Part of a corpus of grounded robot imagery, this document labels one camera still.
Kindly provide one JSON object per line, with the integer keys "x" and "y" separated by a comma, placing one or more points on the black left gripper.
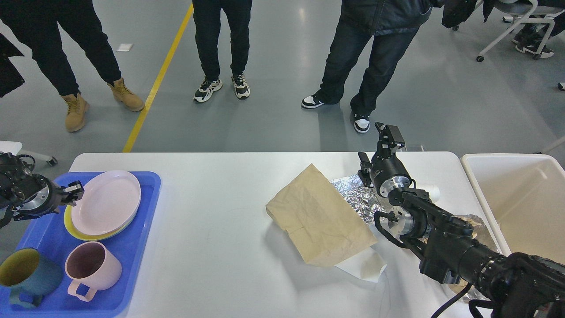
{"x": 47, "y": 199}

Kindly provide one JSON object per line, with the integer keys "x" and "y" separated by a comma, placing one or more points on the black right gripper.
{"x": 387, "y": 173}

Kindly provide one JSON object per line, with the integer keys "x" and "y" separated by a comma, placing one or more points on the pink plate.
{"x": 110, "y": 200}

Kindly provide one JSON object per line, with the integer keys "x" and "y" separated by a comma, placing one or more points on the pink mug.
{"x": 92, "y": 268}

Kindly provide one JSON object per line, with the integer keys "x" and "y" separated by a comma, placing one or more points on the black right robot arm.
{"x": 515, "y": 286}

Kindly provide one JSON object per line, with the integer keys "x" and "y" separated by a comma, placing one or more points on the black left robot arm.
{"x": 25, "y": 195}

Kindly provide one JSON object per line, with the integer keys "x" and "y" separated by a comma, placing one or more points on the yellow-green plate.
{"x": 69, "y": 226}

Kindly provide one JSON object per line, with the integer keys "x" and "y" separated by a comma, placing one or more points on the crumpled aluminium foil sheet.
{"x": 361, "y": 198}

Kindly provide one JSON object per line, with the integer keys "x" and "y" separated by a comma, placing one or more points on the white paper cup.
{"x": 433, "y": 190}

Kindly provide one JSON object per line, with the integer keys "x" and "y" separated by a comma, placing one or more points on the white side table left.
{"x": 16, "y": 149}

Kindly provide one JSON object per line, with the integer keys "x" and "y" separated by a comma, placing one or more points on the blue mug yellow inside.
{"x": 30, "y": 276}

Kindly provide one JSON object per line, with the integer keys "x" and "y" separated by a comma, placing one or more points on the brown paper bag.
{"x": 322, "y": 225}

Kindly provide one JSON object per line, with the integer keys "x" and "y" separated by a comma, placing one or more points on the person in dark jeans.
{"x": 391, "y": 25}

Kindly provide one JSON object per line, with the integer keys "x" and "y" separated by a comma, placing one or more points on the white paper sheet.
{"x": 366, "y": 265}

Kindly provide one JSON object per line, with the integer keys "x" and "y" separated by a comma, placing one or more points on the white plastic bin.
{"x": 523, "y": 198}

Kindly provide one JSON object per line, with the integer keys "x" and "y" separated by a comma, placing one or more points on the seated person in background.
{"x": 528, "y": 39}

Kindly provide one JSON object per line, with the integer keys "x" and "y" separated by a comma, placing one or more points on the white office chair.
{"x": 522, "y": 11}

